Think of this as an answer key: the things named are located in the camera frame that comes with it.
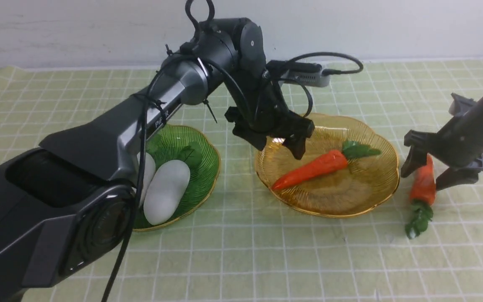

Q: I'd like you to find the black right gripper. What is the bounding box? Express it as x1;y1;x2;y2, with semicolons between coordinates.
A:
400;93;483;191

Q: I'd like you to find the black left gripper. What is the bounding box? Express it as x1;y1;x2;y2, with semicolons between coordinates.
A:
225;70;315;160

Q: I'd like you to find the orange carrot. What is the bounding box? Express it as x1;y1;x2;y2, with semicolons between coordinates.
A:
271;140;382;191
405;154;437;240

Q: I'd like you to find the white radish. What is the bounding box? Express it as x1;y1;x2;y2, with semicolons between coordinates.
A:
139;152;156;208
143;141;202;225

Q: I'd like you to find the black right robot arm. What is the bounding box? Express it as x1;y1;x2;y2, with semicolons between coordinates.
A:
400;93;483;190

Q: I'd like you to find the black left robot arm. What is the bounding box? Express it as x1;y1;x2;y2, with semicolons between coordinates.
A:
0;17;314;302

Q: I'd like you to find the amber ribbed plastic plate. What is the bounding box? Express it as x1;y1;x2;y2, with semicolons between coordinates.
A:
254;113;400;218

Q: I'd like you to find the green ribbed plastic plate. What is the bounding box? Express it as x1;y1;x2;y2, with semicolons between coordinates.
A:
133;125;221;232

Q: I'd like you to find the green checkered tablecloth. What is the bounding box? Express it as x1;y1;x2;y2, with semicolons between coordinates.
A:
0;66;483;302

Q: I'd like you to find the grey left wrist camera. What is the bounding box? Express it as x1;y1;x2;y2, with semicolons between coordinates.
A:
266;60;330;88

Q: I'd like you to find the black camera cable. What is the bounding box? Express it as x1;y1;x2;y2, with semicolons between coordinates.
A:
262;52;364;119

